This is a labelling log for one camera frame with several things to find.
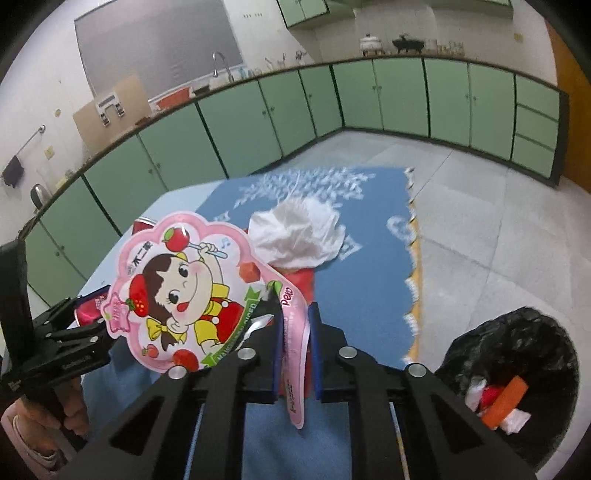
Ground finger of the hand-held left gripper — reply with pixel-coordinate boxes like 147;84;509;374
45;322;112;377
31;286;112;337

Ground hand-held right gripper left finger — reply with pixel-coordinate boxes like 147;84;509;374
60;295;284;480

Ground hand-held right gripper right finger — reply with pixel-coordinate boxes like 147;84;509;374
308;302;539;480

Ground red paper packet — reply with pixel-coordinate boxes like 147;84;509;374
74;286;114;326

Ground pink cartoon candy packet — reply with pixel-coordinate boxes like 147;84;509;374
102;211;308;430

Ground bin with black bag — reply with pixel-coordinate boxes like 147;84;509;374
434;307;580;472

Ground person's left hand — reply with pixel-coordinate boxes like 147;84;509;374
0;381;91;470

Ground red paper cup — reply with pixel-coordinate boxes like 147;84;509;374
272;265;319;305

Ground blue patterned tablecloth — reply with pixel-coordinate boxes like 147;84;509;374
83;166;423;480

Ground dark hanging towel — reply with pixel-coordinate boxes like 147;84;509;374
2;155;25;188

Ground cardboard sheet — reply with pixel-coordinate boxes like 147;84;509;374
72;76;153;154

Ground green kitchen base cabinets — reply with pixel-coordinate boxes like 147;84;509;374
23;55;570;305

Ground red basin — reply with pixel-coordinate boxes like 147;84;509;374
154;87;193;110

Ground grey window blind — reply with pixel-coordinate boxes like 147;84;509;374
74;0;244;101

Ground metal faucet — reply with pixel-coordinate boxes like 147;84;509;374
212;51;232;85

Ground white lidded pot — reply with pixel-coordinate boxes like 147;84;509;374
359;32;383;56

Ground black wok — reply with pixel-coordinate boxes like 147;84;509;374
392;34;426;54

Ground wooden door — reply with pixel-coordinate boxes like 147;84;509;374
546;23;591;197

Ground metal towel rail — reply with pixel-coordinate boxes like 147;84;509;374
2;124;47;168

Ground white wall-mounted device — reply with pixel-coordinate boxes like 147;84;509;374
94;92;126;126

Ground green wall cabinet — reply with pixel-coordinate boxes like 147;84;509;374
277;0;357;28

